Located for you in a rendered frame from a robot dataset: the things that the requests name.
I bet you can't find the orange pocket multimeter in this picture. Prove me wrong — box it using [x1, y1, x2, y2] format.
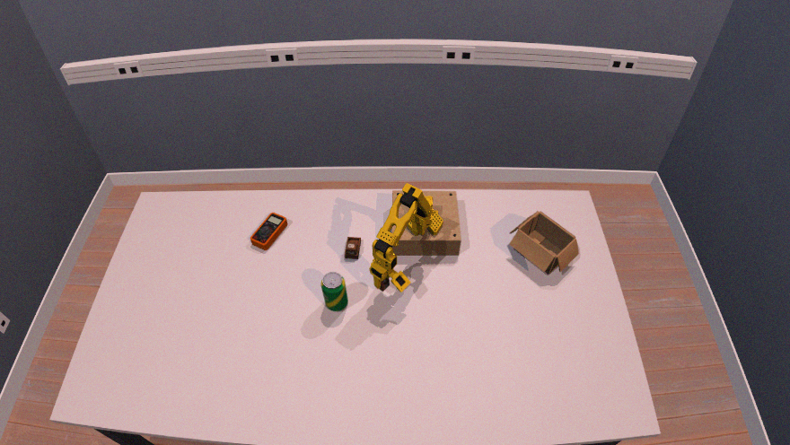
[250, 213, 287, 250]

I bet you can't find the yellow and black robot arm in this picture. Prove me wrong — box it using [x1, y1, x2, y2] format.
[373, 184, 443, 271]

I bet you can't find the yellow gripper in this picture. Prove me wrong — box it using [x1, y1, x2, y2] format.
[369, 259, 411, 292]

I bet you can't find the green and yellow drink can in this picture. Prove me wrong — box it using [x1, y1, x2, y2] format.
[321, 272, 348, 311]

